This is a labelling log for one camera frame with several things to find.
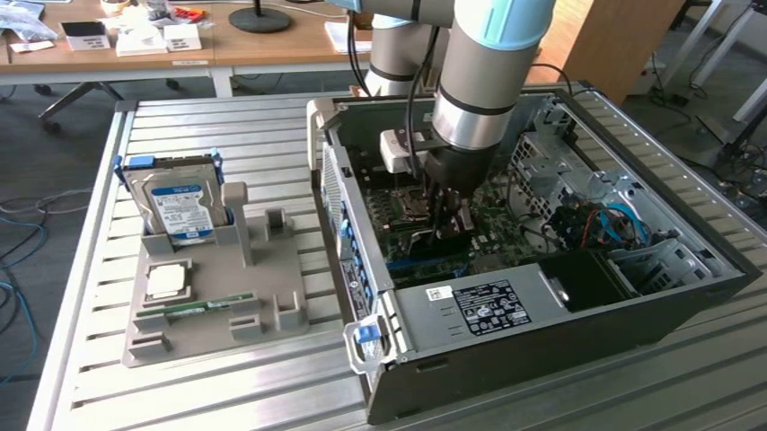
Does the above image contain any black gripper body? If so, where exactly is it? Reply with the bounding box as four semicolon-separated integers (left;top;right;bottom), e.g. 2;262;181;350
422;145;498;195

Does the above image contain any graphics card with black fan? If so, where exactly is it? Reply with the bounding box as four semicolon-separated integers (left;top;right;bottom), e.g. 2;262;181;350
389;209;479;262

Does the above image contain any CPU socket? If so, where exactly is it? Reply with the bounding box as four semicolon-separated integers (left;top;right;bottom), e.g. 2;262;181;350
393;184;434;224

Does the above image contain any green motherboard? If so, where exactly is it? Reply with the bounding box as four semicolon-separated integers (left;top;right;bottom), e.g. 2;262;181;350
359;161;545;288

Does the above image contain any blue expansion slot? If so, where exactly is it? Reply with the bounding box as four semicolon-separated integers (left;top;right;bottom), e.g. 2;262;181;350
386;256;451;273

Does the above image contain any metal disk bay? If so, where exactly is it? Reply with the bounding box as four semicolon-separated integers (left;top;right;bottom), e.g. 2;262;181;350
509;132;601;198

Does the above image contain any grey power supply unit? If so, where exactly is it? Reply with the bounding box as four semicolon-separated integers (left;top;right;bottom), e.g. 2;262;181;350
393;264;569;354

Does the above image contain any black open PC case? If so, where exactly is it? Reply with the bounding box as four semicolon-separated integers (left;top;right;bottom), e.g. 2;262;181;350
305;87;764;426

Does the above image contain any stack of papers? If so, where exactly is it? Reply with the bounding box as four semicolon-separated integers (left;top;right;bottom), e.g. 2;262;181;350
325;20;374;55

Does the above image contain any wooden cabinet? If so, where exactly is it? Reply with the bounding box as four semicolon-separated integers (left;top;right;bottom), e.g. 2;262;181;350
526;0;689;104

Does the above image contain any grey parts rack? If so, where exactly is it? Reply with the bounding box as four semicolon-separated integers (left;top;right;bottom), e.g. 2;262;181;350
122;181;313;369

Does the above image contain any hard disk with blue label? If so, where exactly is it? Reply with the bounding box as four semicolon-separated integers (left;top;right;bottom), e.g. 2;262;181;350
113;151;234;247

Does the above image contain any green RAM stick on rack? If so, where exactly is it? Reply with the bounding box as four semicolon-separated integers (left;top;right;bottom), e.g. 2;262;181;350
138;294;257;318

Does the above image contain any black lamp base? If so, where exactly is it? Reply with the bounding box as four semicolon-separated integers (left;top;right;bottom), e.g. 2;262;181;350
227;0;295;35

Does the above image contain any silver CPU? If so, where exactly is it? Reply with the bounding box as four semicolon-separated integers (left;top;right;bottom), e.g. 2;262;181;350
146;264;187;300

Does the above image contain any plain white box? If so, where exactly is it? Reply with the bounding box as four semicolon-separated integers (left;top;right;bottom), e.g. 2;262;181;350
162;22;203;53

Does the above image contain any red plastic part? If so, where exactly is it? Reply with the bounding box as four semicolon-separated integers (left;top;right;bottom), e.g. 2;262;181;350
173;6;210;24

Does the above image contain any white box with cup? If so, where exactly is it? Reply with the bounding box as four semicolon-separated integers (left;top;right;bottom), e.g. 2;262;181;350
115;24;170;57

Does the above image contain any grey desk leg with caster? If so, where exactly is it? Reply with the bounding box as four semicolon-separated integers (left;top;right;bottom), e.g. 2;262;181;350
37;80;125;134

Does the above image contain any white box with black top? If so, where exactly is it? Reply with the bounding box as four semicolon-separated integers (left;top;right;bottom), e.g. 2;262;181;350
59;21;113;52

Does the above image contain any wooden desk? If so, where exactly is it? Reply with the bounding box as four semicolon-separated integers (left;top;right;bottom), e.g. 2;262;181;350
0;0;541;86

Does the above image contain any clear plastic bag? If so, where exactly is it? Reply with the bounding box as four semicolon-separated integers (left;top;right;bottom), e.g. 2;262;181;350
0;0;59;41

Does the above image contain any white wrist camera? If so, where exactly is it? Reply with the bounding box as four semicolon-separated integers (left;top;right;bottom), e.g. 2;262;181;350
379;128;434;174

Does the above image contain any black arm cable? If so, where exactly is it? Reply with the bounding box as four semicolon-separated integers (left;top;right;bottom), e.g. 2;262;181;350
345;8;445;179

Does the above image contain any red wire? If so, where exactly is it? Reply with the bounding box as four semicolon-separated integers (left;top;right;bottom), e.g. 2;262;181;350
583;208;607;248

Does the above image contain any black cable over case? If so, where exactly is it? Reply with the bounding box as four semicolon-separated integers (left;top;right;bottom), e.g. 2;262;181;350
521;62;601;98

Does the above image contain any blue wire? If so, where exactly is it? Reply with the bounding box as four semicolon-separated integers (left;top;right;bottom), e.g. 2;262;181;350
605;204;653;248

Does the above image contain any grey floor cable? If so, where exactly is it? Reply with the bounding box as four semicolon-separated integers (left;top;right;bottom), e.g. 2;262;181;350
0;188;95;216

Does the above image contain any blue floor cable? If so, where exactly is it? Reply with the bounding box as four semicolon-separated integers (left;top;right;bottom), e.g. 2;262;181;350
0;215;47;387

